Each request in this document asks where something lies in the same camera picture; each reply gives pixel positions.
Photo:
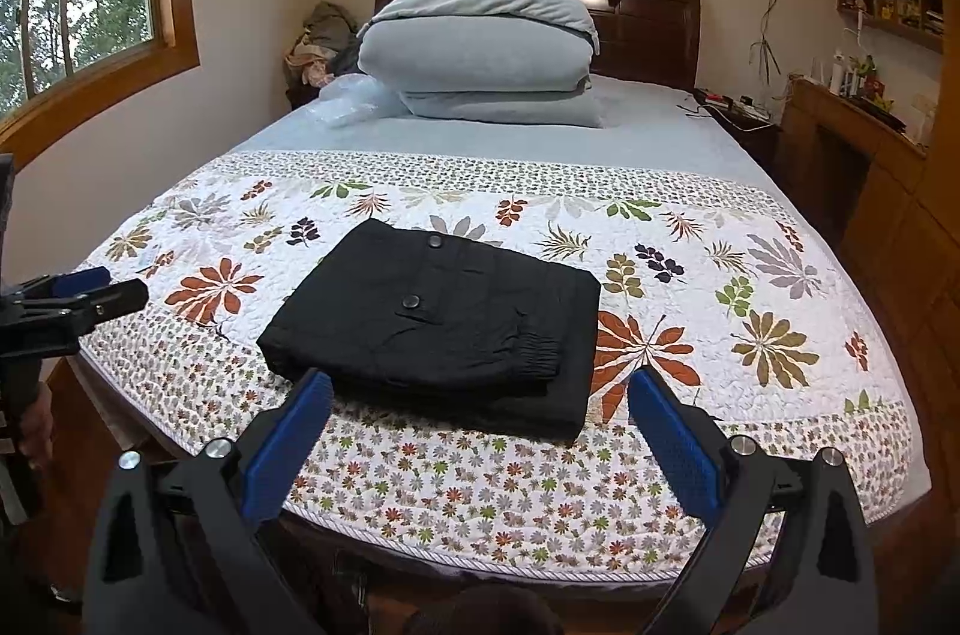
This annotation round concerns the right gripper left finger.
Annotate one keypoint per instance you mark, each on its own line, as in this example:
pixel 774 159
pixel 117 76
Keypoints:
pixel 176 548

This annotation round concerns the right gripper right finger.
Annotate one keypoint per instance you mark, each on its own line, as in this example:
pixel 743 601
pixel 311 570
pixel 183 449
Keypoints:
pixel 821 574

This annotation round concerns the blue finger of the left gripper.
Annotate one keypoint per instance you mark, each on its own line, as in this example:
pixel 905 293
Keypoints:
pixel 80 282

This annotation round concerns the black pants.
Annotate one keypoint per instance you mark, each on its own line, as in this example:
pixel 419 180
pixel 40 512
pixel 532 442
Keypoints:
pixel 443 327

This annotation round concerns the person's left hand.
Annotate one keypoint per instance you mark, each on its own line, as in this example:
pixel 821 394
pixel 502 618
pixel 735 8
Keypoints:
pixel 36 428

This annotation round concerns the floral quilted bedspread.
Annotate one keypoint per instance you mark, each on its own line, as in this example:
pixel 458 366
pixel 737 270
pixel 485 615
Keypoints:
pixel 741 310

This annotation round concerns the wooden framed side window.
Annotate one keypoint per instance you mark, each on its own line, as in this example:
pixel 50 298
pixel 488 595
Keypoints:
pixel 66 61

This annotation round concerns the clear plastic bag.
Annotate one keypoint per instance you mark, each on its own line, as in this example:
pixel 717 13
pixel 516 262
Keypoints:
pixel 355 98

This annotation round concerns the pile of clothes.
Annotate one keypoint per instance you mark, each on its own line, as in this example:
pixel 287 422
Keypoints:
pixel 327 47

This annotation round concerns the wooden side cabinet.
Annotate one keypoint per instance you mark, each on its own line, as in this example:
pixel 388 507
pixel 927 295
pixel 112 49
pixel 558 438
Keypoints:
pixel 867 191

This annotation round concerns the dark nightstand with clutter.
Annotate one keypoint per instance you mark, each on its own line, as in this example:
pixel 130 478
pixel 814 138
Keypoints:
pixel 757 136

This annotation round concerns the light blue bed sheet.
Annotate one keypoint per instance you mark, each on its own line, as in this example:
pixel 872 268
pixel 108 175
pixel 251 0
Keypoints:
pixel 643 126

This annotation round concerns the folded grey duvet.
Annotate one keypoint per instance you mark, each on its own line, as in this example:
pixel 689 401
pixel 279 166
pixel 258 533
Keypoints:
pixel 521 62

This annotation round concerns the dark wooden headboard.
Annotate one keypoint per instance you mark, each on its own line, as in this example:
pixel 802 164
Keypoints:
pixel 649 41

